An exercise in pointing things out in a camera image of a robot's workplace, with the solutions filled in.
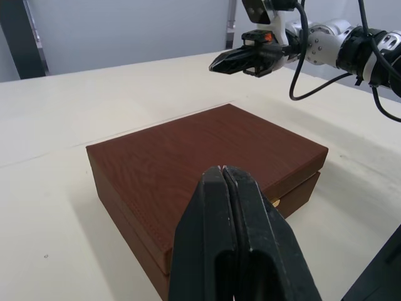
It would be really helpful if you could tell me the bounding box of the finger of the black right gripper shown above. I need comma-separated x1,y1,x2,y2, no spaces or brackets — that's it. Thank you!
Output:
216,46,260,62
209,56,253,76

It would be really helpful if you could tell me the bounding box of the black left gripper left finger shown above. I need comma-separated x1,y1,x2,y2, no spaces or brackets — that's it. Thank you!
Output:
168,166,236,301

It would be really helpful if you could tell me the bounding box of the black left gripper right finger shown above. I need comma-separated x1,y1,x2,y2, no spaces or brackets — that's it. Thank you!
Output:
222,165,323,301

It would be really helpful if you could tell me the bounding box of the brown leather jewelry box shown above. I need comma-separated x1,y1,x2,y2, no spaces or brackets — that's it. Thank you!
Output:
85,103,330,298

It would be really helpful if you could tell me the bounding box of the black flat angular object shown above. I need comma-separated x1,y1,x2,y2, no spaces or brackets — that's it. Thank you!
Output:
341,223,401,301

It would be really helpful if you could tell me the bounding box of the dark vertical pillar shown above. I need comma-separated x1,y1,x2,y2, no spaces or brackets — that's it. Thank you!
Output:
0,0,50,81

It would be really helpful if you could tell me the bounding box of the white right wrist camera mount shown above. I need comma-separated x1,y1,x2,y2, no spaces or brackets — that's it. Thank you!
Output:
241,0,289,48

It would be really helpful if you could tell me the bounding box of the grey vertical post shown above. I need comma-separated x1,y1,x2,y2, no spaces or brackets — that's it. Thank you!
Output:
224,0,238,51

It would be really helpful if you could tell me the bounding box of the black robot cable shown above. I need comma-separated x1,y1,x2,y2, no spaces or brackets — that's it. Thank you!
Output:
288,0,352,102
357,0,401,123

